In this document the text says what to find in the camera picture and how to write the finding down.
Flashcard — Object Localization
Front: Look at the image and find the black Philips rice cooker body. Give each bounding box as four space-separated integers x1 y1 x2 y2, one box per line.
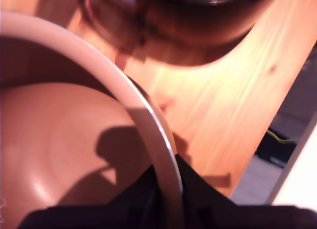
78 0 274 67

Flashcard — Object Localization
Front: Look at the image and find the white board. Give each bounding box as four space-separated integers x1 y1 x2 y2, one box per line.
269 109 317 208

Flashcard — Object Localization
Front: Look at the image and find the yellow cable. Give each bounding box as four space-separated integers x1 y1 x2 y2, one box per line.
265 129 296 143

